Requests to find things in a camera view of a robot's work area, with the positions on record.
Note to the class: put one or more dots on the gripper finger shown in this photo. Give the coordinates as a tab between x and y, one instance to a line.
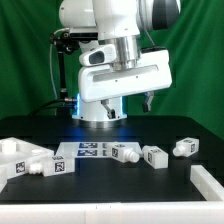
148	98
110	112

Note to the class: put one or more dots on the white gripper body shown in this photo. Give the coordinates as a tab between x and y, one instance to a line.
98	80

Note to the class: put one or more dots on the white square table top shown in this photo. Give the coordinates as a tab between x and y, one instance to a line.
16	155

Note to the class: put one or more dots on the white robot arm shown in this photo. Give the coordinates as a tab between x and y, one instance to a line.
113	63

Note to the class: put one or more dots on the white tag sheet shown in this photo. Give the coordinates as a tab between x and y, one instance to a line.
91	149

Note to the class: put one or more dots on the black camera on stand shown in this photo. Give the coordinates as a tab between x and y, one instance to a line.
67	43

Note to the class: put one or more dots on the white front wall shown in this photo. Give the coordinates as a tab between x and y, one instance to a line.
115	213

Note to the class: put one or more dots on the white right obstacle wall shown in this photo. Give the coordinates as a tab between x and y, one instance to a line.
206	184

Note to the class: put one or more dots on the white left wall block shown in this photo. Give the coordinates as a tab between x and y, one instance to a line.
3	178

